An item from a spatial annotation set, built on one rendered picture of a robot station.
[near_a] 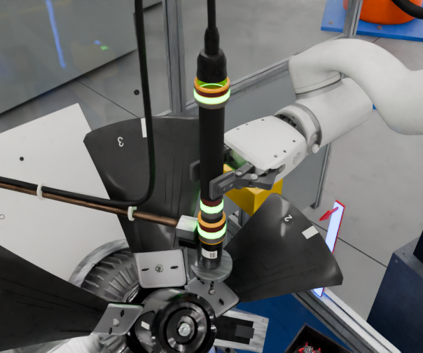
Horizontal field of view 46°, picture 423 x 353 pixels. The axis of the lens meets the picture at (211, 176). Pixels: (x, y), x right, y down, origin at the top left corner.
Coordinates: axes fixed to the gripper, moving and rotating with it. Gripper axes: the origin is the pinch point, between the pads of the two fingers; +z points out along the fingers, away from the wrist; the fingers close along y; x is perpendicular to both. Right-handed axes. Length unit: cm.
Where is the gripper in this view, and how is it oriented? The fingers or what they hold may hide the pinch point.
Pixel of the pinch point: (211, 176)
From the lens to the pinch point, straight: 71.6
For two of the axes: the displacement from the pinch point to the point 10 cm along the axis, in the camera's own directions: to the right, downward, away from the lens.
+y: -6.3, -5.3, 5.7
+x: 0.1, -7.4, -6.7
